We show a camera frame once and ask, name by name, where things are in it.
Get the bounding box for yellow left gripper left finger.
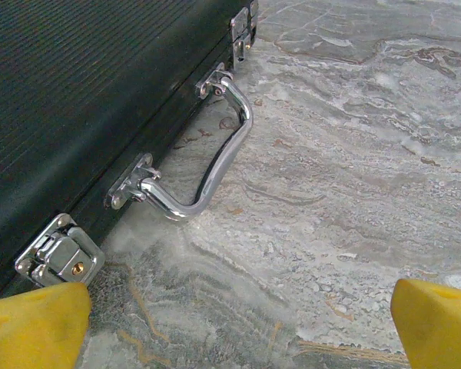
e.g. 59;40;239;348
0;282;92;369

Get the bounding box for chrome case latch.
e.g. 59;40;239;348
230;0;259;65
15;213;105;289

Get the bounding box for black ribbed carrying case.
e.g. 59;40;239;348
0;0;254;304

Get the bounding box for chrome case handle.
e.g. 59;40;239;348
105;63;254;223

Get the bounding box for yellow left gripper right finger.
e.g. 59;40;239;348
391;278;461;369

